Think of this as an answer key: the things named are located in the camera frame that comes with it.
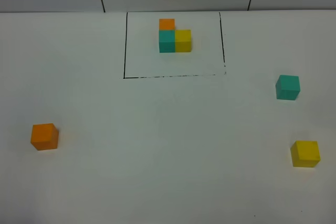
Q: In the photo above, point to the orange template block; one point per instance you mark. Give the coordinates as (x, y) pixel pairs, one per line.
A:
(166, 24)

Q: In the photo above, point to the teal template block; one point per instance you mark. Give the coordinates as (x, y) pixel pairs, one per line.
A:
(166, 41)

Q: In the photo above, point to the yellow template block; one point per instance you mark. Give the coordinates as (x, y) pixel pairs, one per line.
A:
(183, 41)

